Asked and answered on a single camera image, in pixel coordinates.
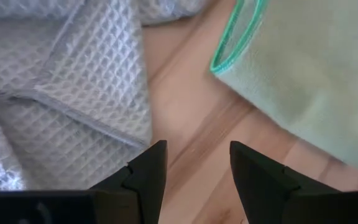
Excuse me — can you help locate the grey waffle weave towel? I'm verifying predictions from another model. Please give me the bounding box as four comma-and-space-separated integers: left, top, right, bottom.
0, 0, 211, 191

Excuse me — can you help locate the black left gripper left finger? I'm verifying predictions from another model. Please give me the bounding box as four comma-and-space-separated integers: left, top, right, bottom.
0, 139, 168, 224

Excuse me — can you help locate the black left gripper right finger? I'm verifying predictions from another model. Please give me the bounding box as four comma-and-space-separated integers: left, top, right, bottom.
229, 140, 358, 224

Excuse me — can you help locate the pale green teal-edged towel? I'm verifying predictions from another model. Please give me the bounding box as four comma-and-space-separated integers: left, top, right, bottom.
209, 0, 358, 170

